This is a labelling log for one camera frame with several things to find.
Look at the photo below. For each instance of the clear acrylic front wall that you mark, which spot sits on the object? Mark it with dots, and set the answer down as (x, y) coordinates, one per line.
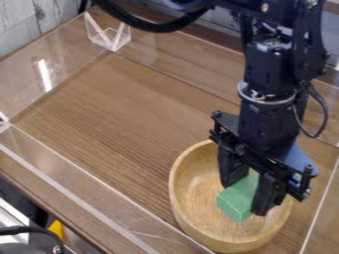
(111, 221)

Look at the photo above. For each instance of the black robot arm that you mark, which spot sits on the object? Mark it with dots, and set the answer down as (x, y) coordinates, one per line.
(285, 58)

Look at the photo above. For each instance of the green rectangular block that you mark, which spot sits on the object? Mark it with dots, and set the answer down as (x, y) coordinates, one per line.
(234, 200)

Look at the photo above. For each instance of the clear acrylic left wall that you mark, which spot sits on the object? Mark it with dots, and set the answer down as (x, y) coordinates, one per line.
(35, 70)

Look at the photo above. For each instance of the clear acrylic back wall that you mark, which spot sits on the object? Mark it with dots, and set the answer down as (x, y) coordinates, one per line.
(174, 79)

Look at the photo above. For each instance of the clear acrylic corner bracket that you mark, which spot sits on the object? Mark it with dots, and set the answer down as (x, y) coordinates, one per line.
(112, 39)

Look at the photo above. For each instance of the brown wooden bowl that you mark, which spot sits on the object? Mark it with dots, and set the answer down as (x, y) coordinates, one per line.
(194, 185)

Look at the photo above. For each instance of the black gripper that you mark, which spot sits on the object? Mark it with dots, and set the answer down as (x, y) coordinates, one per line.
(257, 142)

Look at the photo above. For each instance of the clear acrylic wall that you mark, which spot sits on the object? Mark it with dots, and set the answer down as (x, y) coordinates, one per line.
(174, 79)
(35, 70)
(111, 221)

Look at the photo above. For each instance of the yellow black device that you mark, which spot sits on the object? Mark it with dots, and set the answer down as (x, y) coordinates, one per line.
(46, 242)

